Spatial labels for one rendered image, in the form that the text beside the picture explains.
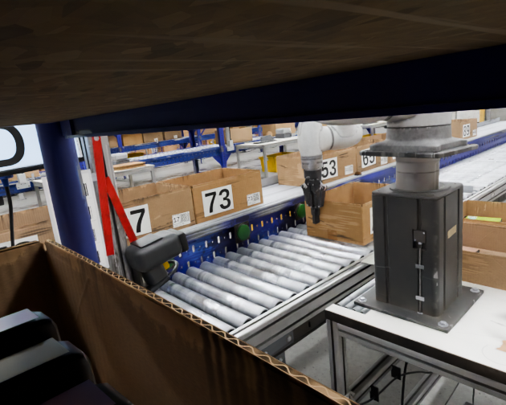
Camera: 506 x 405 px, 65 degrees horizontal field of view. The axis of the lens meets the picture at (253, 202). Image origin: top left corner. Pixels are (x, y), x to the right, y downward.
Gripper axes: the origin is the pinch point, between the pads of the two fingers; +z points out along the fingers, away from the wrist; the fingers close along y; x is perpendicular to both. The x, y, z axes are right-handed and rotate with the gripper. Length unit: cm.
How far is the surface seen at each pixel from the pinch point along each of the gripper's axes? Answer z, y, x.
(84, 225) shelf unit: -38, 72, -118
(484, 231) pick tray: 3, 60, 18
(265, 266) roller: 11.2, 1.9, -33.9
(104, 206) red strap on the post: -31, 31, -101
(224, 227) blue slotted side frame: -0.3, -22.9, -32.3
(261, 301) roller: 12, 21, -54
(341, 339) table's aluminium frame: 20, 44, -45
